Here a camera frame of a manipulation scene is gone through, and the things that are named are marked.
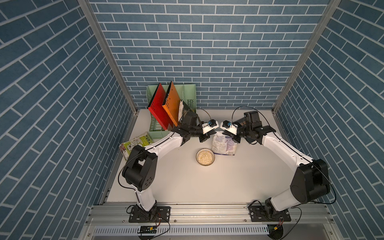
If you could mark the orange perforated divider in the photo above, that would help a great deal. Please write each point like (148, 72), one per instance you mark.
(171, 103)

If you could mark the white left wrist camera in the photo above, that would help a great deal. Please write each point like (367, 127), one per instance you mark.
(209, 126)

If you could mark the black Sixpence book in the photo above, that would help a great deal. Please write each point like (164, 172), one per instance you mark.
(183, 109)

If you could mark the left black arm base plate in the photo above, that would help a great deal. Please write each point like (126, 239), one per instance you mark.
(155, 215)

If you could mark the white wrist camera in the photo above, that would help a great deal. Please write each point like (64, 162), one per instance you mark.
(209, 126)
(229, 127)

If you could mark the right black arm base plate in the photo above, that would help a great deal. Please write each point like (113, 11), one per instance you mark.
(260, 212)

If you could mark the red perforated divider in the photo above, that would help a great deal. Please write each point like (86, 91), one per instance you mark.
(156, 108)

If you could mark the green illustrated booklet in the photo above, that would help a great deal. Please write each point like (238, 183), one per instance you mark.
(142, 140)

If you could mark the white oats bag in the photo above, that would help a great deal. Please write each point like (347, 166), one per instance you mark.
(223, 145)

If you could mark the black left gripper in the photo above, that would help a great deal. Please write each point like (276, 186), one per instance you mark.
(204, 136)

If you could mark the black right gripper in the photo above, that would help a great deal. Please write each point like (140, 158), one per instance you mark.
(234, 138)

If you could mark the aluminium mounting rail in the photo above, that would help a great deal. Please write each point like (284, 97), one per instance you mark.
(205, 214)

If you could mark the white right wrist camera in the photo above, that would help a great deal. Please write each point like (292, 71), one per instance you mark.
(229, 127)

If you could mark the small black electronics board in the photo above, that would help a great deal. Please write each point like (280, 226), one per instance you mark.
(149, 230)

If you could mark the mint green file crate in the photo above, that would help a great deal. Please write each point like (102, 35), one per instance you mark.
(186, 92)

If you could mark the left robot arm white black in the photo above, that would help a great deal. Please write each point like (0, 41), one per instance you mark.
(140, 168)

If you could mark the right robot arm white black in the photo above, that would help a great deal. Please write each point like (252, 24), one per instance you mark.
(311, 178)

